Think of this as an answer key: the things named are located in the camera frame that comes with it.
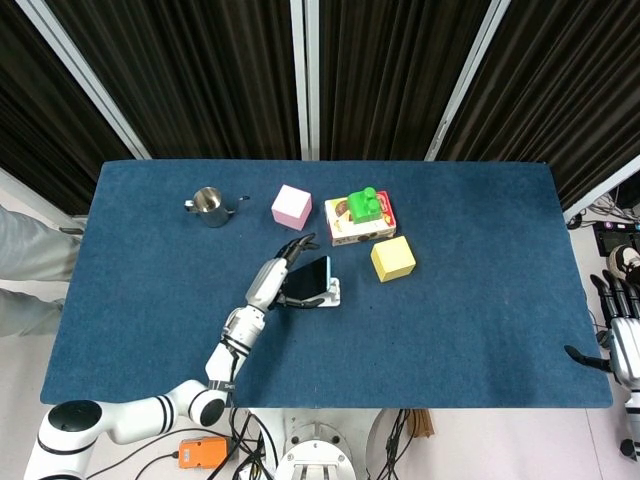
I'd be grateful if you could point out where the dark pleated curtain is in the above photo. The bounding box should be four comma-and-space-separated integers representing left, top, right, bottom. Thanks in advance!
438, 0, 640, 212
318, 0, 484, 162
0, 0, 137, 217
44, 0, 304, 162

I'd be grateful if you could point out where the brown wooden piece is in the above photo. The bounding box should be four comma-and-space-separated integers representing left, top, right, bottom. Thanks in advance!
408, 408, 437, 440

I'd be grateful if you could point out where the pink cube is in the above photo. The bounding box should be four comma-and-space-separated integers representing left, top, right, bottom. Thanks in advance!
270, 183, 314, 233

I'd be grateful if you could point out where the green toy building block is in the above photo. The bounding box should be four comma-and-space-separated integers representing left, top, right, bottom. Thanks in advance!
346, 185, 384, 225

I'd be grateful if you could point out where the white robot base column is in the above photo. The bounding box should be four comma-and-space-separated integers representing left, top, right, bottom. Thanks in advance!
273, 408, 357, 480

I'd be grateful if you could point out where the black cable bundle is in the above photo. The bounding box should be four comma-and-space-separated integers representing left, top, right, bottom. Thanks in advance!
227, 407, 284, 480

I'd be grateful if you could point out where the black white sneaker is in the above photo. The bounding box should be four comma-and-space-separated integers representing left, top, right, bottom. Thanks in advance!
607, 244, 640, 287

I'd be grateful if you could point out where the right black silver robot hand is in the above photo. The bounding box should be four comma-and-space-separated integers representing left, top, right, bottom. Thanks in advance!
563, 268, 640, 387

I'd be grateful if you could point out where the yellow cube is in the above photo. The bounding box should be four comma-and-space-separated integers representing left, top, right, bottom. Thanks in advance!
369, 235, 418, 284

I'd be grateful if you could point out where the black smartphone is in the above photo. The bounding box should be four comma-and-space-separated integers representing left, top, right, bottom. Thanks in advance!
286, 255, 334, 302

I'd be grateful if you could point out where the person in grey trousers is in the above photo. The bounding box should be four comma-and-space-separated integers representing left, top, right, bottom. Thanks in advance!
0, 205, 84, 338

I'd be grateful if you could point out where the black electronic device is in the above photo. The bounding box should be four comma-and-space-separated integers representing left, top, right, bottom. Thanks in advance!
593, 219, 640, 257

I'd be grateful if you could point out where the white upright frame post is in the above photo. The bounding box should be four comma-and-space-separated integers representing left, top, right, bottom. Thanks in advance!
289, 0, 323, 162

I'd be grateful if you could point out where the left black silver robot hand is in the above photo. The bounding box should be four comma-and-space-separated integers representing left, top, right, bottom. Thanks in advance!
243, 232, 327, 312

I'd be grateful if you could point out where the white folding phone stand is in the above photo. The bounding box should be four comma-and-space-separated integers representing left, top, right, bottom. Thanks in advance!
310, 276, 343, 308

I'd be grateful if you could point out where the orange box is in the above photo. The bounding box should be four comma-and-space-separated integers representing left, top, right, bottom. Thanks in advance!
177, 436, 227, 470

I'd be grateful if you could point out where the printed snack box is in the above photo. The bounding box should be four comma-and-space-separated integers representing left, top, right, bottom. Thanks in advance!
323, 189, 399, 248

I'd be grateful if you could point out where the blue table cloth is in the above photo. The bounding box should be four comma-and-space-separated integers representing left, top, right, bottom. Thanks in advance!
39, 159, 616, 411

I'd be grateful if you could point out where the white slanted frame post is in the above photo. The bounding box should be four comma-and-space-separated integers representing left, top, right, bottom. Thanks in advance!
562, 153, 640, 223
424, 0, 512, 163
14, 0, 152, 162

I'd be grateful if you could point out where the steel gooseneck kettle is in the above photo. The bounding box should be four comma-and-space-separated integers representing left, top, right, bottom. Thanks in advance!
183, 185, 252, 229

